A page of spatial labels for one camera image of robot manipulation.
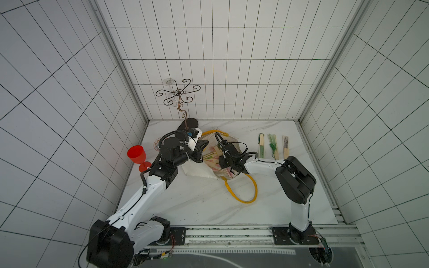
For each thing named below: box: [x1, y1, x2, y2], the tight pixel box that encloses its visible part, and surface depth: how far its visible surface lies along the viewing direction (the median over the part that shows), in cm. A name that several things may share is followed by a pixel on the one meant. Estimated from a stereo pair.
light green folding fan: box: [258, 132, 265, 159], surface depth 109 cm
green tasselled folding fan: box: [267, 134, 280, 160], surface depth 108 cm
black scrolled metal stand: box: [155, 78, 202, 131], surface depth 94 cm
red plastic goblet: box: [126, 145, 152, 173], surface depth 87 cm
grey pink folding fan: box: [282, 135, 290, 160], surface depth 108 cm
